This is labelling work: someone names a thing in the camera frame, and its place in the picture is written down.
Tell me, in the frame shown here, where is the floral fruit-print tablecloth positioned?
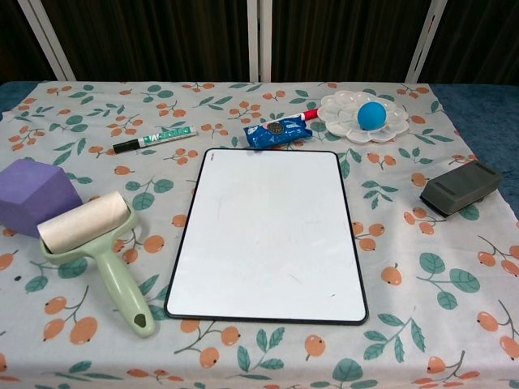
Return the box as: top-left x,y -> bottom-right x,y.
0,80 -> 519,389

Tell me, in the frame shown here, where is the green marker black cap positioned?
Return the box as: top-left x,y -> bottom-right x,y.
112,124 -> 199,155

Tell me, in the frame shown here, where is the grey board eraser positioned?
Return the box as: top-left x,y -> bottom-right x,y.
418,160 -> 504,220

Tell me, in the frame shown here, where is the green lint roller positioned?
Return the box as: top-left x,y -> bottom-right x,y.
36,191 -> 157,339

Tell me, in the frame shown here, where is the white dry-erase board black rim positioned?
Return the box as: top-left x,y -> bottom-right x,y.
164,147 -> 369,327

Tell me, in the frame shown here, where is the blue ball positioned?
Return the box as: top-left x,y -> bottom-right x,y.
357,101 -> 389,131

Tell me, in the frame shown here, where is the blue cookie packet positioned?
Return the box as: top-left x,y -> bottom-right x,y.
242,113 -> 312,148

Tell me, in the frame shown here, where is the white flower-shaped paint palette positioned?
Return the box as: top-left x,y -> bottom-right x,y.
315,90 -> 410,144

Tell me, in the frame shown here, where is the white partition frame post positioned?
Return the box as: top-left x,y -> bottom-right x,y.
247,0 -> 273,82
403,0 -> 449,84
18,0 -> 76,82

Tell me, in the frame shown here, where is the purple foam cube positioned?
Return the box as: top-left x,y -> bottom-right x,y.
0,158 -> 82,239

